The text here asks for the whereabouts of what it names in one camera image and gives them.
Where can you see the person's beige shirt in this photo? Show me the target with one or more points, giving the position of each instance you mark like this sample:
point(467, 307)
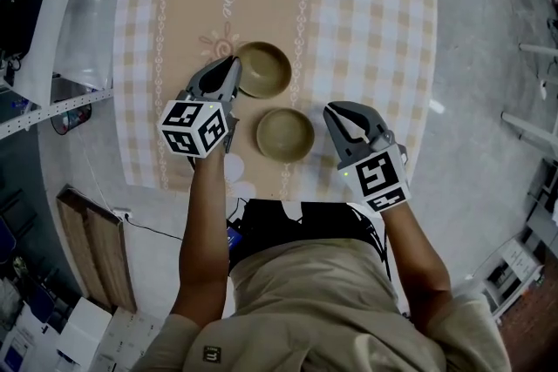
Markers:
point(314, 309)

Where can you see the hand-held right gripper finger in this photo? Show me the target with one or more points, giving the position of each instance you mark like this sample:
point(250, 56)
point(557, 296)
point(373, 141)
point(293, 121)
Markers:
point(340, 144)
point(368, 115)

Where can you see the white metal shelving rack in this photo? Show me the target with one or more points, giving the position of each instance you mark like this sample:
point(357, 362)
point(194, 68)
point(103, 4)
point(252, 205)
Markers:
point(43, 117)

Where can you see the person's right forearm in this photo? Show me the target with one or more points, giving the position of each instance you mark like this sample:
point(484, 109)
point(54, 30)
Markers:
point(414, 261)

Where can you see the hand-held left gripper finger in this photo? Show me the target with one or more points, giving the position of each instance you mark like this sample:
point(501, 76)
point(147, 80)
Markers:
point(196, 83)
point(235, 83)

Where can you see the wooden board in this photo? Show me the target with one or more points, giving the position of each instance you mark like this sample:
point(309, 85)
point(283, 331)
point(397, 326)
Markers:
point(96, 248)

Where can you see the black device with blue screen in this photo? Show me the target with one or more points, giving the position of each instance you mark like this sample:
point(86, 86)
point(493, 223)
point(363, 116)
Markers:
point(233, 237)

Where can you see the person's black trousers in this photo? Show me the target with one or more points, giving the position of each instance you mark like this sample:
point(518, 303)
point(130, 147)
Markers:
point(314, 222)

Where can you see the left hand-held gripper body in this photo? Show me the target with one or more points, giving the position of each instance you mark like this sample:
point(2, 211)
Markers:
point(192, 128)

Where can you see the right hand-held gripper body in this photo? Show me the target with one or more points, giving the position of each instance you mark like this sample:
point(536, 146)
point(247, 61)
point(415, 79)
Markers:
point(379, 178)

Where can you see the white power strip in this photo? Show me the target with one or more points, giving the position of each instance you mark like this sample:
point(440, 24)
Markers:
point(122, 213)

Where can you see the white storage cart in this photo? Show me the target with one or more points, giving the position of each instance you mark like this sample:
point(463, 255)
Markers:
point(514, 265)

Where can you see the person's left forearm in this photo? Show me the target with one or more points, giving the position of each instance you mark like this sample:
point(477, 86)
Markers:
point(202, 239)

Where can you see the right hand-held gripper camera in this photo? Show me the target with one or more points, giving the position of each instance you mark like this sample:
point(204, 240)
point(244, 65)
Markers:
point(383, 139)

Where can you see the white cardboard box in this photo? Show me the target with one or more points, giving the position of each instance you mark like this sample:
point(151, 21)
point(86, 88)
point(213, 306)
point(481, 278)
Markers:
point(126, 340)
point(85, 326)

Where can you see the beige checked tablecloth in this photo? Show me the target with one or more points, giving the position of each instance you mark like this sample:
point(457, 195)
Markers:
point(362, 35)

